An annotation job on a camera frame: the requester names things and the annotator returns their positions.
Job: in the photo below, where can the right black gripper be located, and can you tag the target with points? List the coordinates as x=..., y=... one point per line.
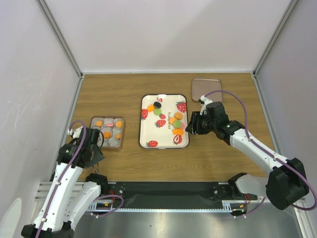
x=193, y=128

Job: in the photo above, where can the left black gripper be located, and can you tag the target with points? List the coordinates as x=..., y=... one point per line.
x=99, y=155

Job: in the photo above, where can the green round cookie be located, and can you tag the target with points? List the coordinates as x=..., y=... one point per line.
x=157, y=112
x=177, y=124

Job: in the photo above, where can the brown tin lid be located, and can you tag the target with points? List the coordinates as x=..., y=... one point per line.
x=202, y=86

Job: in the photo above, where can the orange round biscuit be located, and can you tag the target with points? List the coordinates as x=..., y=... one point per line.
x=119, y=124
x=178, y=115

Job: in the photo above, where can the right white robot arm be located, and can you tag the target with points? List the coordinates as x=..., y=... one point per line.
x=285, y=183

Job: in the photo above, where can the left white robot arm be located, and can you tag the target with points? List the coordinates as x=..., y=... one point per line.
x=60, y=214

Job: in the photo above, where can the orange fish cookie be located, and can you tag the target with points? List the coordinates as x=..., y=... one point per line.
x=178, y=131

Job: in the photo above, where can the orange biscuit under green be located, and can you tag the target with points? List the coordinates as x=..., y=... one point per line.
x=172, y=120

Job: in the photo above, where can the white strawberry tray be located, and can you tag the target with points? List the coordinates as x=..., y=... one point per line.
x=156, y=131

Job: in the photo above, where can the black sandwich cookie top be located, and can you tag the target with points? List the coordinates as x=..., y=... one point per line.
x=157, y=105

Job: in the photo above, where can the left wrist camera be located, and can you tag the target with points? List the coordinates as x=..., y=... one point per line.
x=74, y=134

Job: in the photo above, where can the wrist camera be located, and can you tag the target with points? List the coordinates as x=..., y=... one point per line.
x=204, y=101
x=74, y=134

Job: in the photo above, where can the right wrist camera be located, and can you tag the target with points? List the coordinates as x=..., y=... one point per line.
x=204, y=101

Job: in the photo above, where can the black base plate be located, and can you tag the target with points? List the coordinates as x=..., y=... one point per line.
x=174, y=195

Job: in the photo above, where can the right aluminium frame post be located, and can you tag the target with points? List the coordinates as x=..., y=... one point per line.
x=283, y=21

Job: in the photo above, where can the aluminium frame post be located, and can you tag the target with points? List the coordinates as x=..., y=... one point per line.
x=48, y=15
x=283, y=21

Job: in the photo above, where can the left aluminium frame post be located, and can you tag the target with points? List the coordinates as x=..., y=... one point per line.
x=48, y=15

